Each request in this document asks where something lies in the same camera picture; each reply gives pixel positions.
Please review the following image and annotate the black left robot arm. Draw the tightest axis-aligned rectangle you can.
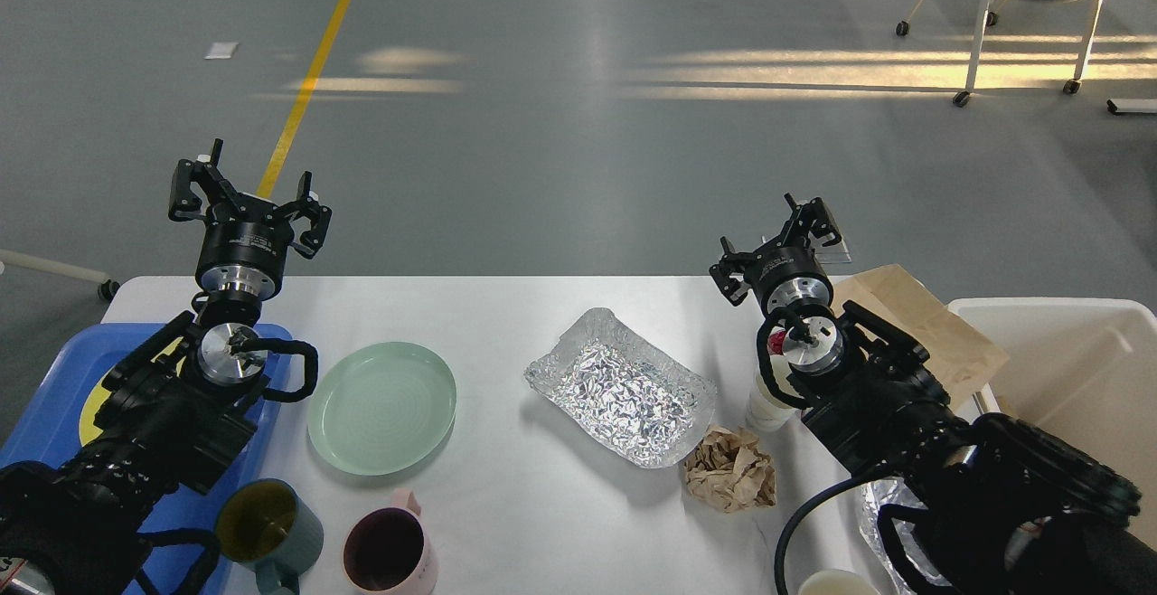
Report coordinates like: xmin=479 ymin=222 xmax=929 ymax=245
xmin=1 ymin=140 xmax=332 ymax=594

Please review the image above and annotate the yellow plate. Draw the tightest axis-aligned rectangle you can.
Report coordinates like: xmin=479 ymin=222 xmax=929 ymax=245
xmin=78 ymin=341 xmax=190 ymax=447

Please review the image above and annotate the teal mug yellow inside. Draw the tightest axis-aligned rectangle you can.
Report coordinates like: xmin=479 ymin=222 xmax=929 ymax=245
xmin=214 ymin=478 xmax=324 ymax=594

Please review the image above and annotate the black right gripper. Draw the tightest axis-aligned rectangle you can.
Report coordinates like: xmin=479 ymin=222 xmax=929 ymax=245
xmin=708 ymin=193 xmax=843 ymax=314

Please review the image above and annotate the white paper on floor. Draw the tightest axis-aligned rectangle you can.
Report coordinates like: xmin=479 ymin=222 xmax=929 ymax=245
xmin=202 ymin=42 xmax=239 ymax=61

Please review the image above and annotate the crumpled brown paper ball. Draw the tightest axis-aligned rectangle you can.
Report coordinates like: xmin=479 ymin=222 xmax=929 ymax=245
xmin=681 ymin=423 xmax=776 ymax=514

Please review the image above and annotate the white bar on floor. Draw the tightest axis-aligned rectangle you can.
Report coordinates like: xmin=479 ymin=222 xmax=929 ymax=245
xmin=1106 ymin=98 xmax=1157 ymax=116

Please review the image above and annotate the white leg with caster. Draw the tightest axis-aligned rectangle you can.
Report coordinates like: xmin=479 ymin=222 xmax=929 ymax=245
xmin=1 ymin=250 xmax=121 ymax=303

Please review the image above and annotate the aluminium foil tray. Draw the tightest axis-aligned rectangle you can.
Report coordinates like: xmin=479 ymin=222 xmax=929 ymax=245
xmin=523 ymin=307 xmax=720 ymax=470

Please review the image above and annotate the crumpled foil under arm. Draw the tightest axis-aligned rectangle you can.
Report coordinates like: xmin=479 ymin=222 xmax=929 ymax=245
xmin=857 ymin=477 xmax=950 ymax=589

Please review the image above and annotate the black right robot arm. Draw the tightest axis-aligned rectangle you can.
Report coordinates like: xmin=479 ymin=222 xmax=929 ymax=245
xmin=710 ymin=196 xmax=1156 ymax=594

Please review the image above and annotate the white paper cup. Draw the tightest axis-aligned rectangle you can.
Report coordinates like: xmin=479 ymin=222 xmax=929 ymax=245
xmin=745 ymin=373 xmax=798 ymax=434

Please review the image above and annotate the pink mug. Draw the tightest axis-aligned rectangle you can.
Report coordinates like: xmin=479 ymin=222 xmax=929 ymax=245
xmin=342 ymin=489 xmax=439 ymax=594

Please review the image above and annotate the white cup bottom edge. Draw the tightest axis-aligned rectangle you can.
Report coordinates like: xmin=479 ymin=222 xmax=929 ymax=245
xmin=797 ymin=570 xmax=880 ymax=595

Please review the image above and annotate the brown paper bag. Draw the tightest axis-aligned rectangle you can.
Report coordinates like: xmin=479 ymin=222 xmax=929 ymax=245
xmin=833 ymin=264 xmax=1010 ymax=413

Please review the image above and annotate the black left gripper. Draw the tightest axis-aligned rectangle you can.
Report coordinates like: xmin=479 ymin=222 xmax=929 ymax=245
xmin=168 ymin=138 xmax=334 ymax=293

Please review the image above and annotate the blue plastic tray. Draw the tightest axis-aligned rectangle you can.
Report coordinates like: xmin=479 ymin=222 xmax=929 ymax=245
xmin=3 ymin=323 xmax=280 ymax=594

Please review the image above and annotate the white plastic bin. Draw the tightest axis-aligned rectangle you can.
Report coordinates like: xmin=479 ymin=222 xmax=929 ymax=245
xmin=949 ymin=298 xmax=1156 ymax=545

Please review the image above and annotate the light green plate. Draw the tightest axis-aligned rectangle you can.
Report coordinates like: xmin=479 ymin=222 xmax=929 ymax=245
xmin=307 ymin=341 xmax=457 ymax=477

